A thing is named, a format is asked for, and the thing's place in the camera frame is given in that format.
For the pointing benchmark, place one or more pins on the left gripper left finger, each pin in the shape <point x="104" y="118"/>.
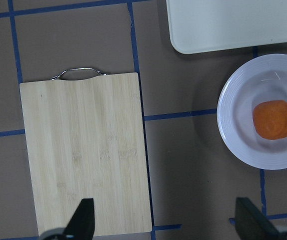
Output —
<point x="82" y="224"/>

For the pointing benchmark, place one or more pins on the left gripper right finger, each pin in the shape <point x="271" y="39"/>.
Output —
<point x="251" y="224"/>

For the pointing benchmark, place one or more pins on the orange fruit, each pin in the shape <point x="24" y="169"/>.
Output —
<point x="270" y="119"/>

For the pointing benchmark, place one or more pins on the white round plate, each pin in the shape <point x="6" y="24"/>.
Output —
<point x="259" y="80"/>

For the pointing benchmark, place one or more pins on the cream bear tray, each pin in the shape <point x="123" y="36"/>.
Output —
<point x="200" y="26"/>

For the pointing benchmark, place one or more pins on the wooden cutting board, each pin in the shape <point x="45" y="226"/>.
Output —
<point x="85" y="139"/>

